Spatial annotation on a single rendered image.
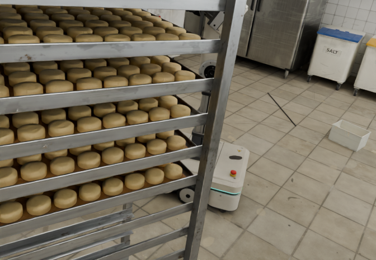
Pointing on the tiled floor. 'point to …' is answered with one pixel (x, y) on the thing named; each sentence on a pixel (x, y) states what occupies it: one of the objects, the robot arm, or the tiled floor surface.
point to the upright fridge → (282, 21)
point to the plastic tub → (349, 135)
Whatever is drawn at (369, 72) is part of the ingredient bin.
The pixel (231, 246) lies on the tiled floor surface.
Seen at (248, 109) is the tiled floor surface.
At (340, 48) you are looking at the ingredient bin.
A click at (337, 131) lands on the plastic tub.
